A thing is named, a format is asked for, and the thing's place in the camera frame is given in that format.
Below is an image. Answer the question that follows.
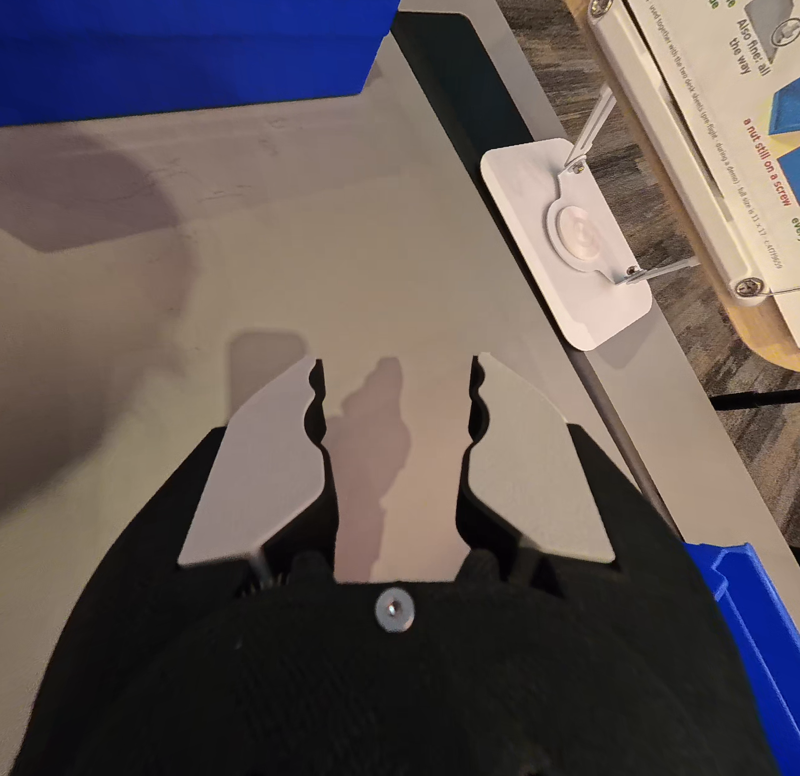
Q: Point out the wooden backing board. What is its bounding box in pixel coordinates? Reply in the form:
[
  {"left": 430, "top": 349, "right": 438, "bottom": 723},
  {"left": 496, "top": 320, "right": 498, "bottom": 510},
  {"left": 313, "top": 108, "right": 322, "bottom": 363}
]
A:
[{"left": 558, "top": 0, "right": 800, "bottom": 373}]

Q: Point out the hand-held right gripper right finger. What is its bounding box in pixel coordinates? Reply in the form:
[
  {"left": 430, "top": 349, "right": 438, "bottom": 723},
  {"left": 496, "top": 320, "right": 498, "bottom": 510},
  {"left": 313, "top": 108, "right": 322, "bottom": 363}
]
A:
[{"left": 455, "top": 353, "right": 618, "bottom": 564}]

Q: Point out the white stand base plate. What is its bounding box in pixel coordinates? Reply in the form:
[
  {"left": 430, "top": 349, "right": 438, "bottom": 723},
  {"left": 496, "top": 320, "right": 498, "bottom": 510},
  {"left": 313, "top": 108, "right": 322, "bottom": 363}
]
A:
[{"left": 480, "top": 85, "right": 701, "bottom": 353}]

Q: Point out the black rectangular desk mat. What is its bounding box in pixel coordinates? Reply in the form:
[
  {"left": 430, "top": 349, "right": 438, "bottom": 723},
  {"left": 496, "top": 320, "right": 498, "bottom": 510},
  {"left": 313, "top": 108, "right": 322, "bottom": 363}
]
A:
[{"left": 390, "top": 10, "right": 566, "bottom": 164}]

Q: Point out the blue plastic bin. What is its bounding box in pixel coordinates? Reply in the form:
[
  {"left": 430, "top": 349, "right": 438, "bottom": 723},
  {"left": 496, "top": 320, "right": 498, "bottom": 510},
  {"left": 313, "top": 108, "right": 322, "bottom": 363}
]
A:
[
  {"left": 0, "top": 0, "right": 413, "bottom": 127},
  {"left": 683, "top": 540, "right": 800, "bottom": 776}
]

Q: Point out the printed instruction sheet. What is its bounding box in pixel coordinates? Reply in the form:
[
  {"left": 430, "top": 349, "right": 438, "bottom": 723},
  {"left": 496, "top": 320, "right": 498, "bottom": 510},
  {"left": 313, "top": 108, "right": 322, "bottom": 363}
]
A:
[{"left": 615, "top": 0, "right": 800, "bottom": 295}]

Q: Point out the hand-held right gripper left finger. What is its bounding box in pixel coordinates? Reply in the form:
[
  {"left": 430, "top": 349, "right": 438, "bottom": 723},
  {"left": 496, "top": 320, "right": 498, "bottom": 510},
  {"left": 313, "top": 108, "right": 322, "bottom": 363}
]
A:
[{"left": 177, "top": 355, "right": 340, "bottom": 588}]

